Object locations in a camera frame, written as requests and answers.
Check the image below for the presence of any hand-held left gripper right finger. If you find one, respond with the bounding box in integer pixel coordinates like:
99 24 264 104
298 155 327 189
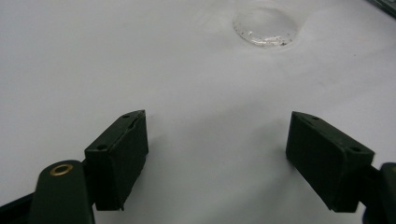
285 110 375 214

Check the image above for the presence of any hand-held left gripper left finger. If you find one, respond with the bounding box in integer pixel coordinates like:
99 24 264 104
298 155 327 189
83 109 149 212

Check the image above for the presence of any dark object at table edge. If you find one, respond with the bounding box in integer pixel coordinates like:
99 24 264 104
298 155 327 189
365 0 396 19

